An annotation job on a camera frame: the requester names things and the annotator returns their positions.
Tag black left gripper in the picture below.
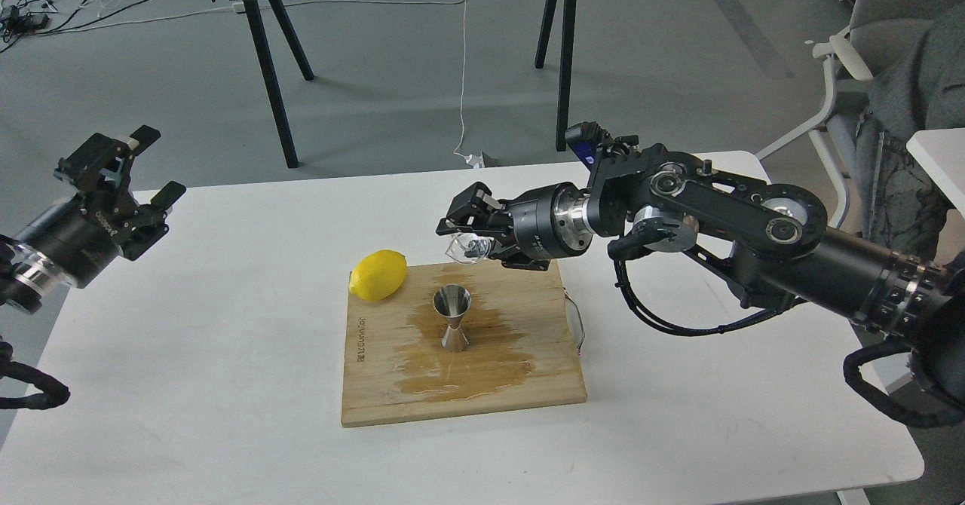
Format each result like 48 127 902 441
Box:
15 126 187 291

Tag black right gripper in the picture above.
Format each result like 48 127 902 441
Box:
437 182 594 271

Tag small clear glass cup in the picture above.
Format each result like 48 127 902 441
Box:
445 231 493 265

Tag steel jigger measuring cup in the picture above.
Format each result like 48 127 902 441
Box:
432 284 471 353

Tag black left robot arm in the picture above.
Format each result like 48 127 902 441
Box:
2 126 186 315

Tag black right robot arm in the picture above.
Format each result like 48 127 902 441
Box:
437 121 964 428

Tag yellow lemon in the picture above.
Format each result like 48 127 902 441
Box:
348 249 407 301

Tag bamboo cutting board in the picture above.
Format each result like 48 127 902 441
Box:
341 261 587 428

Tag seated person grey clothes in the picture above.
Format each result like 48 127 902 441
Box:
854 5 964 260

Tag white side table corner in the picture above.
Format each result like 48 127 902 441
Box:
907 128 964 216

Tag grey office chair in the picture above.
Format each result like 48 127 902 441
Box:
757 0 963 228

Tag white hanging cable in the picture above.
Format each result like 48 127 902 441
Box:
451 0 498 171

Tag floor cable bundle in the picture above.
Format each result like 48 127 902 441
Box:
0 0 189 42

